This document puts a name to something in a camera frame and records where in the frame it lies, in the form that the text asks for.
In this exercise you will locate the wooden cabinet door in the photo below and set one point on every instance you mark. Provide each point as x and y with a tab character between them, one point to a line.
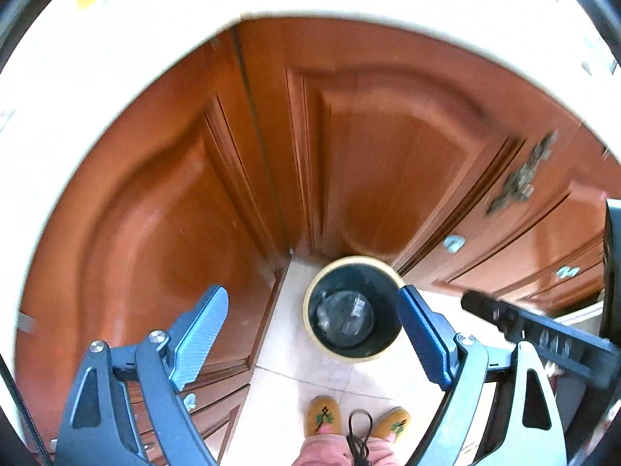
388	155
160	213

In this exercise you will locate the silver metal bracket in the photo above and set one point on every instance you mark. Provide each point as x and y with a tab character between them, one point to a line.
26	323

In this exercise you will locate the beige trash bin black liner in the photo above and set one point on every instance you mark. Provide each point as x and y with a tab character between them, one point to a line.
361	347

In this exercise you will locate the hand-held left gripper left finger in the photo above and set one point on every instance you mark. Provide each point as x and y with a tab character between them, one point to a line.
199	335

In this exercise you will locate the person's pink trousers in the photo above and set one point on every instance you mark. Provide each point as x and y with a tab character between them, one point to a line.
325	454

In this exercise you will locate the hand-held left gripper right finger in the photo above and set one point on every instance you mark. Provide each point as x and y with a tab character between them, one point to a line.
422	330

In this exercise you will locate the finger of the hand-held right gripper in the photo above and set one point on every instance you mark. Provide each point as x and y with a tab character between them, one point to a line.
533	332

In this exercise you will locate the wooden drawer unit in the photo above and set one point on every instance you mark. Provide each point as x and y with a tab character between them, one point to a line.
533	252
218	398

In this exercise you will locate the yellow embroidered slipper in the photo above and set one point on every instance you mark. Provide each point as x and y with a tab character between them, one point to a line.
322	417
393	424

